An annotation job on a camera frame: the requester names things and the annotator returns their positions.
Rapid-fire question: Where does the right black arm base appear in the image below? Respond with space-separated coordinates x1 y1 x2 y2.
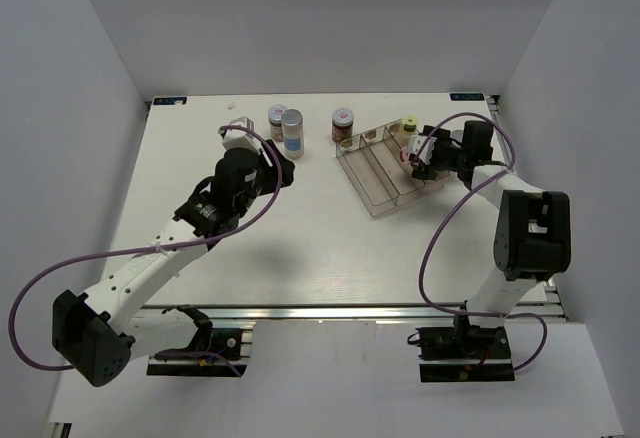
407 326 515 383

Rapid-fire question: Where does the left red label spice jar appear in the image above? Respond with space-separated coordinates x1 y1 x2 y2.
267 104 288 142

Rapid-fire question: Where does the left silver lid pearl jar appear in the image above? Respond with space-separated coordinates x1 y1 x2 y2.
281 109 304 159

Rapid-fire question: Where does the right red label spice jar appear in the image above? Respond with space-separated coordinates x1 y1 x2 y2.
332 107 354 143

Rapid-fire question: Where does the clear acrylic organizer tray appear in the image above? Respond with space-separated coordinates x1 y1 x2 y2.
335 119 450 217

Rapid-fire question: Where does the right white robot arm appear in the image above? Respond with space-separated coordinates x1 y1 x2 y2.
408 112 572 357

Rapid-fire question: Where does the left blue corner sticker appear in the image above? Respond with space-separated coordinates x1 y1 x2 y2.
152 96 187 106

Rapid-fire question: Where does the right blue corner sticker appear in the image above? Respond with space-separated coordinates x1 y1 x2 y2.
449 93 485 102

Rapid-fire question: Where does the aluminium front frame rail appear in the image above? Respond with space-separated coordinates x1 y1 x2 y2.
89 302 569 327

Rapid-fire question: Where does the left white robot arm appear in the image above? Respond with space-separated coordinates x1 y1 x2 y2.
52 147 295 387

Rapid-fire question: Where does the yellow cap spice bottle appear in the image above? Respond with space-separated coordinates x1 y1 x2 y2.
396 115 418 148

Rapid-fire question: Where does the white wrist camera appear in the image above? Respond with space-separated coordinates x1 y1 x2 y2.
218 116 260 153
407 135 434 165

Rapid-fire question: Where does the red label spice jar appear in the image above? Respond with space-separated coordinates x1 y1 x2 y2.
332 107 354 143
267 104 288 142

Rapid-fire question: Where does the silver lid pearl jar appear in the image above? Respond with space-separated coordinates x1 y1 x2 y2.
450 130 464 145
281 109 304 159

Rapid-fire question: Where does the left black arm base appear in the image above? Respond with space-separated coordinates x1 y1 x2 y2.
146 305 252 378

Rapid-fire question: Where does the right silver lid pearl jar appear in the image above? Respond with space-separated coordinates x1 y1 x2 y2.
450 130 464 145

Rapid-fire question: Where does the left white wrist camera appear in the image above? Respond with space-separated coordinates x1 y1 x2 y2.
218 116 260 153

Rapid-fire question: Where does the pink cap spice bottle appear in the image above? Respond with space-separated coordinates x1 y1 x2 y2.
399 146 418 166

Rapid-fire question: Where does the blue corner sticker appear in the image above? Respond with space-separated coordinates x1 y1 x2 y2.
152 96 187 106
449 93 485 102

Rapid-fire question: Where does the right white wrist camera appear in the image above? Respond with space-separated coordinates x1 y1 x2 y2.
407 135 434 165

